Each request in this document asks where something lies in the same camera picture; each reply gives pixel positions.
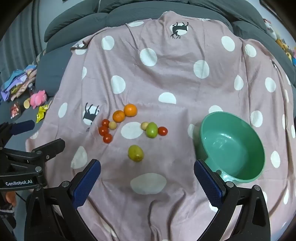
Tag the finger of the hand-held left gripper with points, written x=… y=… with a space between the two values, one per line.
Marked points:
x=52 y=146
x=22 y=127

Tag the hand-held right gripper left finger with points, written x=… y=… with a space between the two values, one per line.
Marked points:
x=86 y=183

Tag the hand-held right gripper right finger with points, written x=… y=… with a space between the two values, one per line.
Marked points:
x=208 y=183

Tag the green plastic bowl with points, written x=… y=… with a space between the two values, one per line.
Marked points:
x=231 y=143

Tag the yellow-green lime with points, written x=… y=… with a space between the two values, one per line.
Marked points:
x=136 y=153

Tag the tan longan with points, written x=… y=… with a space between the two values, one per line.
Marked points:
x=144 y=125
x=112 y=125

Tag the red cherry tomato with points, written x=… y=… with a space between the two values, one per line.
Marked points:
x=107 y=138
x=105 y=122
x=162 y=131
x=103 y=131

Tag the green lime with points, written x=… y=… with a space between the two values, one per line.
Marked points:
x=152 y=129

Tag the person's left hand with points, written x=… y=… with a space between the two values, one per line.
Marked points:
x=10 y=199

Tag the red snack packet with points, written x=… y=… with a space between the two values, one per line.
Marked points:
x=15 y=110

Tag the yellow snack packet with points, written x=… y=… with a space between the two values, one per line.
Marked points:
x=41 y=113

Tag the yellow cup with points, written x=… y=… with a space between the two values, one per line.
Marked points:
x=27 y=103

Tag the pink plush toy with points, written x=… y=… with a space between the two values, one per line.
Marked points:
x=38 y=97

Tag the clear plastic bottle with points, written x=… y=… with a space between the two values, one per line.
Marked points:
x=31 y=89

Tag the pile of colourful clothes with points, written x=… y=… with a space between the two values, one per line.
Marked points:
x=16 y=81

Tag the orange mandarin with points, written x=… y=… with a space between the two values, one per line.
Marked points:
x=130 y=110
x=118 y=115

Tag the grey curtain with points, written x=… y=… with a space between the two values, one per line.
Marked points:
x=16 y=30

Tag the dark grey sofa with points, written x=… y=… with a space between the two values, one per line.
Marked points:
x=76 y=25

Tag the pink polka dot blanket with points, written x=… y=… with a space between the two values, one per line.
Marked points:
x=161 y=76

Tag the colourful plush toy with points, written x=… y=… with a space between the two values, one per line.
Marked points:
x=285 y=46

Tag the white plush toy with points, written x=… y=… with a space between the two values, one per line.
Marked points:
x=268 y=25

